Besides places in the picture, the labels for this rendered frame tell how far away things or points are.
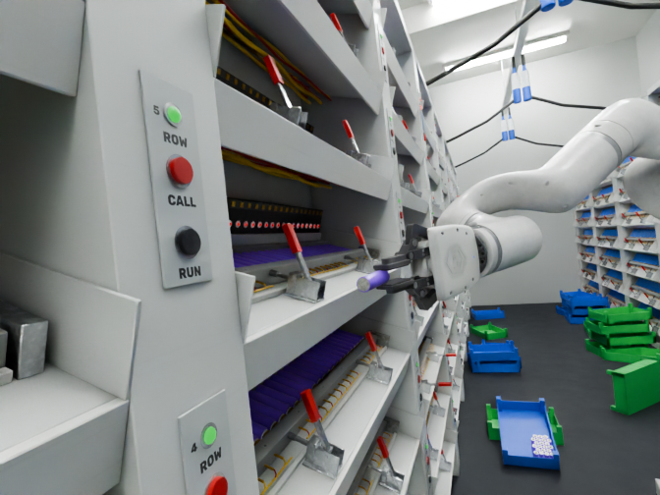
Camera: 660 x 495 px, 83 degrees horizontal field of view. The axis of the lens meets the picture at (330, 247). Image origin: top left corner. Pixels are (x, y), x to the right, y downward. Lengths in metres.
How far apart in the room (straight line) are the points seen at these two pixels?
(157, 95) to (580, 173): 0.65
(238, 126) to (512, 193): 0.54
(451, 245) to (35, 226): 0.45
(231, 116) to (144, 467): 0.24
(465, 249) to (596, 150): 0.32
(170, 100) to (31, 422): 0.18
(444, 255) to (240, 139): 0.32
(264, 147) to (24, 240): 0.20
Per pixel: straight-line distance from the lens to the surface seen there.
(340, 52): 0.66
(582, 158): 0.77
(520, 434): 2.01
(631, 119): 0.86
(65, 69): 0.23
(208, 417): 0.26
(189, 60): 0.29
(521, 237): 0.66
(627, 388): 2.40
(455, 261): 0.54
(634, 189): 1.02
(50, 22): 0.23
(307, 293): 0.42
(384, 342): 0.87
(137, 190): 0.22
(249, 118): 0.34
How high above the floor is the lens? 0.97
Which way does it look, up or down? level
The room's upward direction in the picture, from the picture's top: 6 degrees counter-clockwise
